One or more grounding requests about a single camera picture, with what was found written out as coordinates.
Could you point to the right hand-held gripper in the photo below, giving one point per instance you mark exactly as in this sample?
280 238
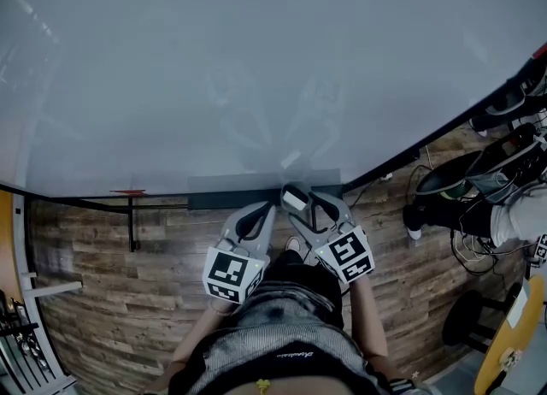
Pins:
348 252

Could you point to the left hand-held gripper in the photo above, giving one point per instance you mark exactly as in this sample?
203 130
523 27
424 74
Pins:
226 271

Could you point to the white whiteboard eraser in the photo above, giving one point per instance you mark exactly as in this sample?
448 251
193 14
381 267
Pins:
295 198

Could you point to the person's right forearm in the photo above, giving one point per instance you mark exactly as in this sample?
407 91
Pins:
369 320

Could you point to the person's left forearm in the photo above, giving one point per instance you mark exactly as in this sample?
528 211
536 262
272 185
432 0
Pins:
196 337

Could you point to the whiteboard on black stand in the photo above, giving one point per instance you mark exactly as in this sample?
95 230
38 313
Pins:
213 64

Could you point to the person's white shoe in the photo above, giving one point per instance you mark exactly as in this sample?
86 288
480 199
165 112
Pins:
293 244
478 128

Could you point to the person's black trousers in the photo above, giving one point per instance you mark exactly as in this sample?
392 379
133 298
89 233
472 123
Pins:
299 282

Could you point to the person's grey knit clothing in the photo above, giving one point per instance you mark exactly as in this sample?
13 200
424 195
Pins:
278 333

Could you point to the red magnet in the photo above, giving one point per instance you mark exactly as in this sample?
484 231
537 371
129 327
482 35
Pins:
127 192

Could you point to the person's black top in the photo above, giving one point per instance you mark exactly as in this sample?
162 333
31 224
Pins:
256 367

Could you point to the small yellow pendant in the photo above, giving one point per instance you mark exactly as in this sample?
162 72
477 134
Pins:
263 386

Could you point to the black round stool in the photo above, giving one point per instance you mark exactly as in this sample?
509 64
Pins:
463 320

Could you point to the black open bag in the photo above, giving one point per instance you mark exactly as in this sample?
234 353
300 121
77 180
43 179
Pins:
504 166

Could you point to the yellow round table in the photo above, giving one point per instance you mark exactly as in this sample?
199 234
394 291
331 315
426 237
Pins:
525 342

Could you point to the wooden table white legs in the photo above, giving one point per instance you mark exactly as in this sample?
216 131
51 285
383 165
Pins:
6 239

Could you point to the black metal railing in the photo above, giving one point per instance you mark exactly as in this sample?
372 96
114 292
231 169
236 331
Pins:
19 329

